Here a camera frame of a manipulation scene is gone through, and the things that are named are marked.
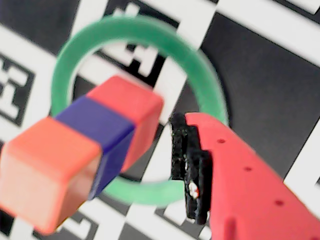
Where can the red gripper finger with holes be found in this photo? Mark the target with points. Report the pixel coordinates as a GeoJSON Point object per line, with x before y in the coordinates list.
{"type": "Point", "coordinates": [237, 187]}

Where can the red plastic cube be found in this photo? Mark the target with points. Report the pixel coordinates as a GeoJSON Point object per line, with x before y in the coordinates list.
{"type": "Point", "coordinates": [130, 105]}

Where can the blue plastic cube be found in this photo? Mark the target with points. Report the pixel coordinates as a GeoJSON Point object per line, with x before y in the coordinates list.
{"type": "Point", "coordinates": [100, 125]}

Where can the orange plastic cube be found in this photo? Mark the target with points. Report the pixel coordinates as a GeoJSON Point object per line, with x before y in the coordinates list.
{"type": "Point", "coordinates": [45, 170]}

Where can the black white checkerboard marker mat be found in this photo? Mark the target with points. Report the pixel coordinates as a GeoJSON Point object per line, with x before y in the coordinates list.
{"type": "Point", "coordinates": [262, 75]}

